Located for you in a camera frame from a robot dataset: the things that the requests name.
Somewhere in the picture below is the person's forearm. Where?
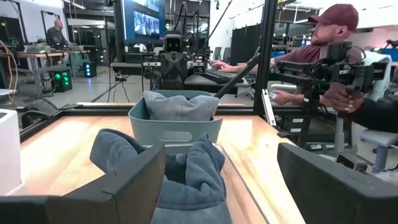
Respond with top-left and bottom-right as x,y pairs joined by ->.
350,96 -> 398,133

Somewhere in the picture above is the computer with green lights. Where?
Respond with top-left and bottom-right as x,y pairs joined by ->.
50,68 -> 73,93

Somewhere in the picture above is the black keyboard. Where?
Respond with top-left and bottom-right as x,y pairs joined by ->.
203,68 -> 246,85

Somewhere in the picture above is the dark blue cap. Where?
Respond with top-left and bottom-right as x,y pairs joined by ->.
164,151 -> 189,185
89,128 -> 147,175
151,133 -> 233,224

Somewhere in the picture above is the wooden desk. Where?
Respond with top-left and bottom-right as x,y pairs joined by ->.
0,49 -> 91,94

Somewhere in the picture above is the person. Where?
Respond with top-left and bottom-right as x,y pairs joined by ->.
210,3 -> 393,108
45,19 -> 72,47

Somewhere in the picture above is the computer with blue lights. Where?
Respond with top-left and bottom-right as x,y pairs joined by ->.
82,61 -> 98,78

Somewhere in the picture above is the grey cap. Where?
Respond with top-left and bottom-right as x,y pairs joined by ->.
142,90 -> 220,122

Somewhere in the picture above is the teal plastic bin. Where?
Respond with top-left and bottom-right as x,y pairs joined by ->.
127,89 -> 224,147

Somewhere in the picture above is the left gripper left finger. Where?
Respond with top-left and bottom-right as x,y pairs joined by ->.
0,143 -> 167,224

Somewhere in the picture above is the large blue display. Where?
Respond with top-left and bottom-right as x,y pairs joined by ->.
123,0 -> 165,43

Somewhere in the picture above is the white frame end plate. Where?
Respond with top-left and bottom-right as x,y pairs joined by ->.
261,88 -> 277,128

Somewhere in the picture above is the grey stand pole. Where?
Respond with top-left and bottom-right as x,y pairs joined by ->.
333,113 -> 346,156

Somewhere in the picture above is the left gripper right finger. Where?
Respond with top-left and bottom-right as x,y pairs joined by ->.
277,142 -> 398,224

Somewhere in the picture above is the grey stool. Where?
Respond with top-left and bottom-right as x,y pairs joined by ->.
359,129 -> 398,174

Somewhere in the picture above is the black partition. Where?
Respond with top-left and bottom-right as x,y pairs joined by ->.
230,23 -> 264,67

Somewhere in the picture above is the grey desk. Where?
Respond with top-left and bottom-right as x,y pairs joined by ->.
183,73 -> 252,94

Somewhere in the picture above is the white hexagonal plant pot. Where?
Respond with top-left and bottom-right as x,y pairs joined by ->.
0,108 -> 22,196

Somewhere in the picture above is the person's hand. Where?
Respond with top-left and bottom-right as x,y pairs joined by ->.
329,89 -> 364,113

